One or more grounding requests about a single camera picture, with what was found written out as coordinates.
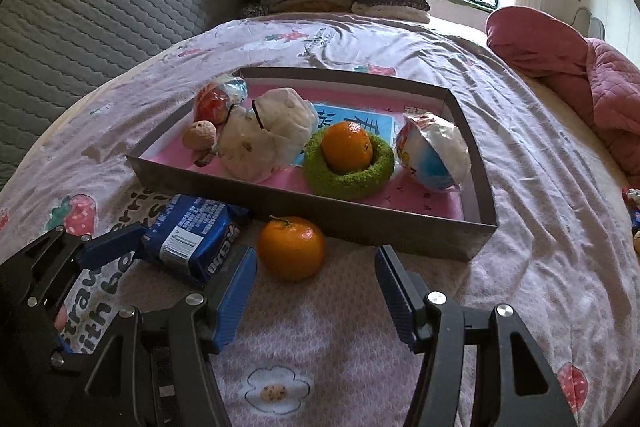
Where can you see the red snack ball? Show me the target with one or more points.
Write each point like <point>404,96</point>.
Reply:
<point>215,100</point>

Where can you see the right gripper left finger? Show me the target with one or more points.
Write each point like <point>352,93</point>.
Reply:
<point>153,369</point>

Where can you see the grey quilted headboard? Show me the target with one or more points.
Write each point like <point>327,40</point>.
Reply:
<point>54,52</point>

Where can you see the white blue snack ball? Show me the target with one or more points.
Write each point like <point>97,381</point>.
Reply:
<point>433,150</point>

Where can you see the pink quilted blanket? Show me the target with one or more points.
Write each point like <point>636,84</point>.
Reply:
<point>599,83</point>

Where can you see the person's hand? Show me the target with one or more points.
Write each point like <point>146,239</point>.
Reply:
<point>60,319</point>

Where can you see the beige mesh drawstring pouch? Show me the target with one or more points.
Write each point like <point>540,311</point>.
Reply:
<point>268,136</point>

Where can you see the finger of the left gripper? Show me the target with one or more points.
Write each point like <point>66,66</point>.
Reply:
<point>110,246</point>
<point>42,273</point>

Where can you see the brown walnut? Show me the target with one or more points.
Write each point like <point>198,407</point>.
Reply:
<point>199,136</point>

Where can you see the small colourful toy figures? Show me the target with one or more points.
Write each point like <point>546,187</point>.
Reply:
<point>631,198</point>

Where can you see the orange tangerine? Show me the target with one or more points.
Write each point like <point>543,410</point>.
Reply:
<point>291,249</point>
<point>346,147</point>

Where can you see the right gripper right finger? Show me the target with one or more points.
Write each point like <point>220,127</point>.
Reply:
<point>514,384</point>

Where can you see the blue biscuit packet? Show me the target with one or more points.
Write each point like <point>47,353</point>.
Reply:
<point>192,237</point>

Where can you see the strawberry print bed sheet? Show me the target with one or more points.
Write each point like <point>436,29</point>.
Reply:
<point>325,352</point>

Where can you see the shallow grey cardboard box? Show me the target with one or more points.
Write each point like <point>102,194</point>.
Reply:
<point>366,225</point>

